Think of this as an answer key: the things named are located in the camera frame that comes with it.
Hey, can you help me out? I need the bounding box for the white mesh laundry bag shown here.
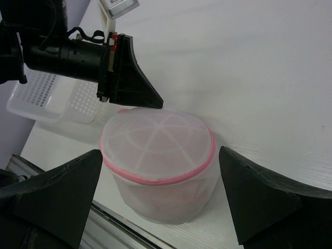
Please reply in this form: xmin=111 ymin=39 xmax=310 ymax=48
xmin=99 ymin=107 xmax=219 ymax=225

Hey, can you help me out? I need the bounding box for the aluminium front rail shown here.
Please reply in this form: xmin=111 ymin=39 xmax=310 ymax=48
xmin=5 ymin=155 xmax=170 ymax=248

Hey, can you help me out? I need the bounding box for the white perforated plastic basket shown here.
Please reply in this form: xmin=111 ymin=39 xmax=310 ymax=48
xmin=6 ymin=70 xmax=101 ymax=124

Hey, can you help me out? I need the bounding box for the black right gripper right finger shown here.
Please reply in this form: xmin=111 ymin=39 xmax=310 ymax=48
xmin=219 ymin=146 xmax=331 ymax=248

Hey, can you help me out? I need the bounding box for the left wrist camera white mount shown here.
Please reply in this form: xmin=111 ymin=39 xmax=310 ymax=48
xmin=98 ymin=0 xmax=141 ymax=34

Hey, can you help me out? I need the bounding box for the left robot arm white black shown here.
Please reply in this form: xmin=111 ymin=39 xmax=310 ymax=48
xmin=1 ymin=1 xmax=163 ymax=109

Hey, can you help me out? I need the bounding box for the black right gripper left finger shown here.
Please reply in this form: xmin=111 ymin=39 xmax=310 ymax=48
xmin=1 ymin=149 xmax=103 ymax=248

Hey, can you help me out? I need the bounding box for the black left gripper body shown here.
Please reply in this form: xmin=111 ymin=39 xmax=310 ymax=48
xmin=24 ymin=33 xmax=122 ymax=102

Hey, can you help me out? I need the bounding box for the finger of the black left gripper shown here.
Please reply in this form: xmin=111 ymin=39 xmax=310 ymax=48
xmin=109 ymin=35 xmax=163 ymax=108

